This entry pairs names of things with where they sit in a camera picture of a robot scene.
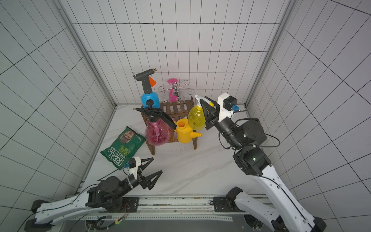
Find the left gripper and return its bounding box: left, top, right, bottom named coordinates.
left=114, top=158, right=163, bottom=199

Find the yellow-green spray bottle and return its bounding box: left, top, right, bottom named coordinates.
left=187, top=95, right=214, bottom=131

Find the yellow watering can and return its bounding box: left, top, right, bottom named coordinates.
left=175, top=119, right=203, bottom=144

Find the pink pressure sprayer bottle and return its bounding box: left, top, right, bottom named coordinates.
left=133, top=100, right=177, bottom=146

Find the blue spray bottle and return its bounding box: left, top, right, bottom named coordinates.
left=133, top=68, right=160, bottom=108

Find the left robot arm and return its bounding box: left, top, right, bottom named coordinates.
left=24, top=157, right=163, bottom=232

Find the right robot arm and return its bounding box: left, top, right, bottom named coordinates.
left=198, top=95, right=327, bottom=232

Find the wooden slatted shelf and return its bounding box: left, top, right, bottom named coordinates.
left=141, top=97, right=198, bottom=155

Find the green chips bag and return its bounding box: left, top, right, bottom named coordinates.
left=100, top=126, right=146, bottom=170

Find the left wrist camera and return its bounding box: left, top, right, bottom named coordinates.
left=127, top=157, right=142, bottom=179

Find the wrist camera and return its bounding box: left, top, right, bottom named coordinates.
left=127, top=157, right=142, bottom=179
left=217, top=93, right=240, bottom=122

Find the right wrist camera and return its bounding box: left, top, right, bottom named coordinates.
left=217, top=93, right=240, bottom=122

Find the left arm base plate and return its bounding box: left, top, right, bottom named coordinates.
left=110, top=197, right=140, bottom=213

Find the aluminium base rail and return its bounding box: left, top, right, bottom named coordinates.
left=62, top=194, right=290, bottom=222

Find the pink and wire stand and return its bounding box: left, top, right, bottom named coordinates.
left=158, top=78, right=195, bottom=103

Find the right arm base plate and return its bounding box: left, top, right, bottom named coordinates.
left=209, top=197, right=241, bottom=213

